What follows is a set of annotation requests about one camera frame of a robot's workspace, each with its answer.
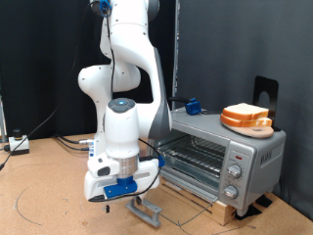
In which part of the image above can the black foam pad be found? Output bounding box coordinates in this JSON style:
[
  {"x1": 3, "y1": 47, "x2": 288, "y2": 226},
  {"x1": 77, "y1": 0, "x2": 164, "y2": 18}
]
[
  {"x1": 255, "y1": 195, "x2": 273, "y2": 209},
  {"x1": 235, "y1": 204, "x2": 262, "y2": 220}
]

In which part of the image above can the white bread slice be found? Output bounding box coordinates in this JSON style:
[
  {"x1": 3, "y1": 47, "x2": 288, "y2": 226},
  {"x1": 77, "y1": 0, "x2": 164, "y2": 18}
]
[
  {"x1": 222, "y1": 103, "x2": 270, "y2": 121},
  {"x1": 220, "y1": 113, "x2": 273, "y2": 128}
]

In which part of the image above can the black cable with silver connector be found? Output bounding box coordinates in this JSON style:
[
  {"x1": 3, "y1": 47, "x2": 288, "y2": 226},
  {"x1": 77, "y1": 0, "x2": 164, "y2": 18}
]
[{"x1": 53, "y1": 133, "x2": 96, "y2": 145}]

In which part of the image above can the thin black base cable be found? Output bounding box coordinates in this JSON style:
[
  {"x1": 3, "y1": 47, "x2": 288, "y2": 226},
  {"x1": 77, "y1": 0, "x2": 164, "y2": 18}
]
[{"x1": 56, "y1": 136, "x2": 91, "y2": 152}]

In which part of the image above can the metal frame bar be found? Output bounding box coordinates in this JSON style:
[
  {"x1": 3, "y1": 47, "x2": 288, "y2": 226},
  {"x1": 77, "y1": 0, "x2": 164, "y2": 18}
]
[{"x1": 0, "y1": 94, "x2": 8, "y2": 144}]

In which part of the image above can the silver oven knob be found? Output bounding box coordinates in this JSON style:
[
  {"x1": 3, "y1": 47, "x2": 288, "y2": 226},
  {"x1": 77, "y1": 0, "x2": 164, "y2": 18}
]
[
  {"x1": 222, "y1": 184, "x2": 239, "y2": 200},
  {"x1": 227, "y1": 164, "x2": 244, "y2": 179}
]

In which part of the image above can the long black hanging cable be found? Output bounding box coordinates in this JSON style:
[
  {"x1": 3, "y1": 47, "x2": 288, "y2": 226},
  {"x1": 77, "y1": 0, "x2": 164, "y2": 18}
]
[{"x1": 0, "y1": 3, "x2": 94, "y2": 170}]

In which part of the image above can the black metal bookend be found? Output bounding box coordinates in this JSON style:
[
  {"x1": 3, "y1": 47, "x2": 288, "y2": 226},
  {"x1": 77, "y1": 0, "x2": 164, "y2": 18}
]
[{"x1": 252, "y1": 75, "x2": 282, "y2": 132}]

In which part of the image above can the black camera cable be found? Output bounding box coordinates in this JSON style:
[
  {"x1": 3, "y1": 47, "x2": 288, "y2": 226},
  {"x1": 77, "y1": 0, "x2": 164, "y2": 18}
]
[{"x1": 87, "y1": 1, "x2": 163, "y2": 204}]

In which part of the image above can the white power box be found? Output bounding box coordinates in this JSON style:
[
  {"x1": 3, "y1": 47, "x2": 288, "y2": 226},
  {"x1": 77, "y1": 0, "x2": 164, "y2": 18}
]
[{"x1": 8, "y1": 128, "x2": 30, "y2": 156}]

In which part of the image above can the black curtain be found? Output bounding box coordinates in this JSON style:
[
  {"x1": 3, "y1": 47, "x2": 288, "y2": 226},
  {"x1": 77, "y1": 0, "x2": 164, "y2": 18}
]
[{"x1": 0, "y1": 0, "x2": 177, "y2": 141}]

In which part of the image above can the slotted wooden block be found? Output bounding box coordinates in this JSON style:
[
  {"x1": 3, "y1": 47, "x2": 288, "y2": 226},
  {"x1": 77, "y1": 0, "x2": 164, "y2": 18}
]
[{"x1": 157, "y1": 177, "x2": 238, "y2": 226}]

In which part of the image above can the grey curtain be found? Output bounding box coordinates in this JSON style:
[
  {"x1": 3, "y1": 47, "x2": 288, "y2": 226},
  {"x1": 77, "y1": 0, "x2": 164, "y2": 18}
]
[{"x1": 179, "y1": 0, "x2": 313, "y2": 221}]

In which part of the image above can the vertical metal pole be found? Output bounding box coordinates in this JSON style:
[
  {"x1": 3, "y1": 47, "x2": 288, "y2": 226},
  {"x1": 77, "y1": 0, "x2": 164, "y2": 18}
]
[{"x1": 171, "y1": 0, "x2": 181, "y2": 111}]

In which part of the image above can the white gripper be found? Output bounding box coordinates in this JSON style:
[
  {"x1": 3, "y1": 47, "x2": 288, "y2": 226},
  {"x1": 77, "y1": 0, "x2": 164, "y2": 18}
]
[{"x1": 83, "y1": 160, "x2": 161, "y2": 214}]

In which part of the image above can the wire oven rack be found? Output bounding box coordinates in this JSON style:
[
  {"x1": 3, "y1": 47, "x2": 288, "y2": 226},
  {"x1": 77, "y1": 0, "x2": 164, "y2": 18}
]
[{"x1": 156, "y1": 134, "x2": 228, "y2": 179}]

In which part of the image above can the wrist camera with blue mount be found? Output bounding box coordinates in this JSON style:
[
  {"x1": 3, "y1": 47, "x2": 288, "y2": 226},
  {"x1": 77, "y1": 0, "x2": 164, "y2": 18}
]
[{"x1": 103, "y1": 156, "x2": 166, "y2": 200}]

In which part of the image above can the silver toaster oven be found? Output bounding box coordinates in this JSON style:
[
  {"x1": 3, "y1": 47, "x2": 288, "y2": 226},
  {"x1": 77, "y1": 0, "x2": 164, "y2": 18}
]
[{"x1": 146, "y1": 107, "x2": 288, "y2": 217}]

